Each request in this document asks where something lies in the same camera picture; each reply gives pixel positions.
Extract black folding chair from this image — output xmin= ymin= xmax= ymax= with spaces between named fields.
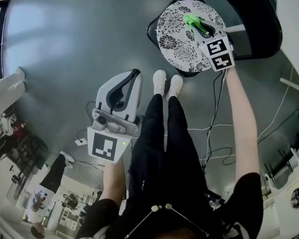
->
xmin=146 ymin=0 xmax=283 ymax=78

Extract person's white right shoe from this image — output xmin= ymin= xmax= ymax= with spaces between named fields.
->
xmin=166 ymin=74 xmax=184 ymax=102

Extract person's black trousers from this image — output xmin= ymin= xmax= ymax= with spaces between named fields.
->
xmin=127 ymin=93 xmax=210 ymax=206

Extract bead tipped drawstring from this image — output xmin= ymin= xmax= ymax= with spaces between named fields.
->
xmin=164 ymin=203 xmax=210 ymax=237
xmin=125 ymin=205 xmax=163 ymax=239

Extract white floor cable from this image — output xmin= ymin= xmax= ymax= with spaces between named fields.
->
xmin=74 ymin=159 xmax=105 ymax=192

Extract white shelf unit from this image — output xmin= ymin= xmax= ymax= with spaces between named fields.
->
xmin=57 ymin=207 xmax=81 ymax=232

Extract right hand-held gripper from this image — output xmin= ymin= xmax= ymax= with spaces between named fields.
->
xmin=193 ymin=20 xmax=236 ymax=73

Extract thin white cable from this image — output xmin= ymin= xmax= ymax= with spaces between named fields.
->
xmin=257 ymin=65 xmax=296 ymax=142

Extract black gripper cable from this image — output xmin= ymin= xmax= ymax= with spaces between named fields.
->
xmin=205 ymin=71 xmax=226 ymax=170

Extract person's white shoe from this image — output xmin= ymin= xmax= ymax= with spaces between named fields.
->
xmin=152 ymin=69 xmax=168 ymax=97
xmin=166 ymin=74 xmax=184 ymax=102

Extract person's white left shoe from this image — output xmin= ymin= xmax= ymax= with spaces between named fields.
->
xmin=152 ymin=69 xmax=168 ymax=97

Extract person's right forearm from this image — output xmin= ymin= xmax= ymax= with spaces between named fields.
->
xmin=224 ymin=67 xmax=261 ymax=185

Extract white machine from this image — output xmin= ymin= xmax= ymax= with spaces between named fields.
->
xmin=262 ymin=147 xmax=299 ymax=239

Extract floral chair seat cushion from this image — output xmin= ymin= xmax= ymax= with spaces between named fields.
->
xmin=156 ymin=0 xmax=227 ymax=73

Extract person's black top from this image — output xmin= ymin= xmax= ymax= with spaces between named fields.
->
xmin=76 ymin=172 xmax=265 ymax=239

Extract green cloth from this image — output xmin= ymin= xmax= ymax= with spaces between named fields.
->
xmin=183 ymin=13 xmax=210 ymax=38

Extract black looped floor cable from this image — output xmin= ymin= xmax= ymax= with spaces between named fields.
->
xmin=198 ymin=146 xmax=237 ymax=166

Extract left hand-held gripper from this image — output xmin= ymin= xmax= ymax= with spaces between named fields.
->
xmin=87 ymin=68 xmax=143 ymax=164

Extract person's left forearm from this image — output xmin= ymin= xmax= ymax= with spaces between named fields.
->
xmin=102 ymin=157 xmax=127 ymax=205

